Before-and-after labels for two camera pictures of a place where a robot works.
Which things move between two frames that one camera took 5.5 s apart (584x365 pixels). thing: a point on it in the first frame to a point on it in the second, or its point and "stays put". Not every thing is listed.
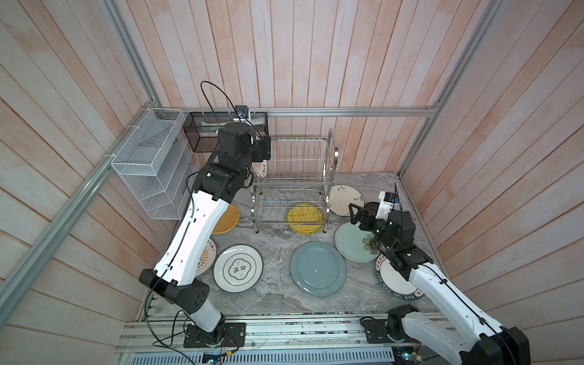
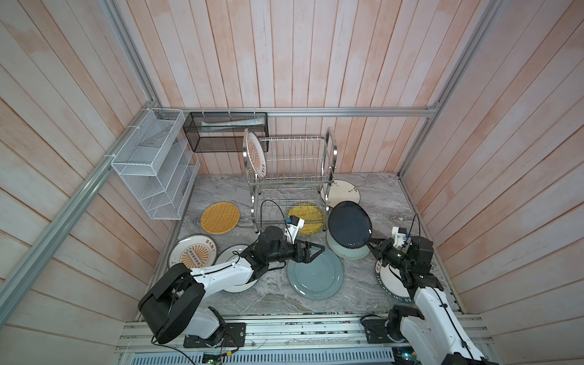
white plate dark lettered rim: [391, 280] stays put
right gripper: [360, 215] to [380, 249]
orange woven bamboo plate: [229, 221] stays put
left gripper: [261, 149] to [306, 258]
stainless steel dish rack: [299, 177] stays put
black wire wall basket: [201, 128] stays put
